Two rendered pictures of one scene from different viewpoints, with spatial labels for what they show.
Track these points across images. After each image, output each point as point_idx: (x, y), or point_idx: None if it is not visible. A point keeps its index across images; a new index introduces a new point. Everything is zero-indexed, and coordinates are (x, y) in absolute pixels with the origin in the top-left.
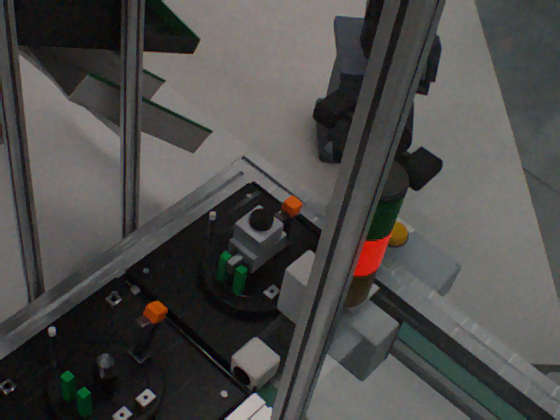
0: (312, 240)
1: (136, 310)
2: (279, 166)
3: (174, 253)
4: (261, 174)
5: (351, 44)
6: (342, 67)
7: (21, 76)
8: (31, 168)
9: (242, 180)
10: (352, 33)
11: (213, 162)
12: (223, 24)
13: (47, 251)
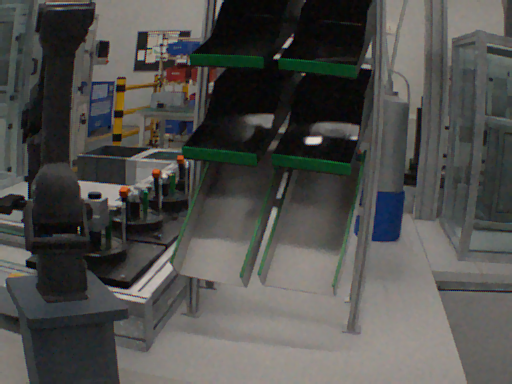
0: None
1: (144, 238)
2: (132, 372)
3: (145, 253)
4: (124, 293)
5: (93, 289)
6: (91, 273)
7: (398, 355)
8: (306, 325)
9: (135, 288)
10: (98, 297)
11: (188, 362)
12: None
13: (239, 302)
